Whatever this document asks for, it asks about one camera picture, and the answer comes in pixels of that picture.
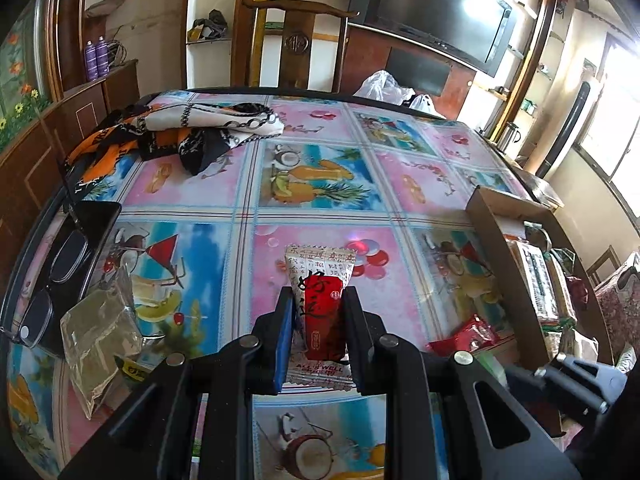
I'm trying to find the dark cloth bundle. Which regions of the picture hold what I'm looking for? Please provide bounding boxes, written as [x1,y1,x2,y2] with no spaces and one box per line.
[187,9,232,44]

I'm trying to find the green-edged cracker packet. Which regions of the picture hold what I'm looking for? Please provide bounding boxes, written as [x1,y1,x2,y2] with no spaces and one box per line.
[506,239,560,325]
[545,255,579,323]

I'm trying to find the white red candy packet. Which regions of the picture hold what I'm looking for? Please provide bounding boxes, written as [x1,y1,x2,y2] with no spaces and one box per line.
[282,243,358,393]

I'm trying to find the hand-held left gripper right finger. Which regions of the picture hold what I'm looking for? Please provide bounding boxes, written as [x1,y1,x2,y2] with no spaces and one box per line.
[341,286,583,480]

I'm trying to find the clear plastic snack packet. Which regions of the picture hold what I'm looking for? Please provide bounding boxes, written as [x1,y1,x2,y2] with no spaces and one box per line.
[60,264,147,420]

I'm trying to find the tangled cable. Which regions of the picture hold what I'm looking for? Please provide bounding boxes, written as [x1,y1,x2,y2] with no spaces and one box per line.
[107,38,127,69]

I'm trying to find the wooden chair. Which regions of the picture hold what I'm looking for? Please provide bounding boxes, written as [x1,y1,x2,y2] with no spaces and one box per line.
[241,0,361,94]

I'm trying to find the metal kettle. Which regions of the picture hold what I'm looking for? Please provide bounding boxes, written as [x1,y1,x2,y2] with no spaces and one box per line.
[494,121,522,154]

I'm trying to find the black-framed glasses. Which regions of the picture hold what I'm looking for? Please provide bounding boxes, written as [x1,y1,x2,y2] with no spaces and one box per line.
[0,230,101,349]

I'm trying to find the cardboard box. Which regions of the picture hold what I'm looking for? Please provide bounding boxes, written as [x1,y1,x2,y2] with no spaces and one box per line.
[465,186,617,441]

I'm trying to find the printed fruit tablecloth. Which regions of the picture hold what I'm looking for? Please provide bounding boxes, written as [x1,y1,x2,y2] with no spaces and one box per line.
[0,89,551,480]

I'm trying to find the orange black white scarf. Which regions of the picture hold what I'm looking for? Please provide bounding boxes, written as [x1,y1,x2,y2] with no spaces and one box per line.
[65,102,287,197]

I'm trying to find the green packet with yellow label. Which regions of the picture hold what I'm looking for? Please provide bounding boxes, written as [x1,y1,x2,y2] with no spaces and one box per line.
[114,355,167,387]

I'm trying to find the dark red packet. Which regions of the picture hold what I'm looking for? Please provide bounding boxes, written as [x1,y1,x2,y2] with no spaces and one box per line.
[566,276,592,312]

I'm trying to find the black flat television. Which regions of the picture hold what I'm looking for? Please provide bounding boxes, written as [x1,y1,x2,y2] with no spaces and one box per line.
[349,0,519,79]

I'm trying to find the green pea snack packet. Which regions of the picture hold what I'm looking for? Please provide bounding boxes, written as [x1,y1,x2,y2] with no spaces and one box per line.
[475,352,508,388]

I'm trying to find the purple bottle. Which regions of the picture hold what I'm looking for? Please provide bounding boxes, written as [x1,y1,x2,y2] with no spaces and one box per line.
[83,40,99,82]
[96,36,111,79]

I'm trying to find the floral sofa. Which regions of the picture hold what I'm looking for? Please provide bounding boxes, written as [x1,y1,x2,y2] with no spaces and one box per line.
[594,254,640,361]

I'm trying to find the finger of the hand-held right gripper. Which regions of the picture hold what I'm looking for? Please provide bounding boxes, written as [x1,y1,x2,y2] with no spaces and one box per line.
[532,352,629,414]
[504,365,568,428]

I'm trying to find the red snack packet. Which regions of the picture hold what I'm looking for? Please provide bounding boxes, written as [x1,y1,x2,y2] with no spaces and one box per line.
[429,314,501,357]

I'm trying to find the flower landscape picture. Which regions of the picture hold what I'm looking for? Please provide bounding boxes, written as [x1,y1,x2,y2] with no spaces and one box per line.
[0,0,57,147]

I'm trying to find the brown paper bag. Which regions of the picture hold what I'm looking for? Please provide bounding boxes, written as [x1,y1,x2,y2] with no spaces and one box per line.
[84,0,132,19]

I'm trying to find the window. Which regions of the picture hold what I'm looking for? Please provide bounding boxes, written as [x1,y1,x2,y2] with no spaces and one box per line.
[574,30,640,197]

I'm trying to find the white shelf unit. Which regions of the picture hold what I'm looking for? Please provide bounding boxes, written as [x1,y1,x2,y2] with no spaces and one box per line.
[185,0,242,89]

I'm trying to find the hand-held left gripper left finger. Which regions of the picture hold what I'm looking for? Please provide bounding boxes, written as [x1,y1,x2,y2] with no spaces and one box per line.
[60,286,296,480]

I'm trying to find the wooden sideboard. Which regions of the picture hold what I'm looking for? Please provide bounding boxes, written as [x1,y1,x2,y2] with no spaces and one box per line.
[0,57,141,281]

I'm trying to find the wooden television wall unit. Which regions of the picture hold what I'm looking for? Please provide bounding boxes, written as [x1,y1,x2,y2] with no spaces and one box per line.
[340,0,563,143]

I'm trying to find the white standing air conditioner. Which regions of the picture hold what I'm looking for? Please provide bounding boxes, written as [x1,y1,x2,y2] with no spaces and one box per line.
[536,79,607,182]

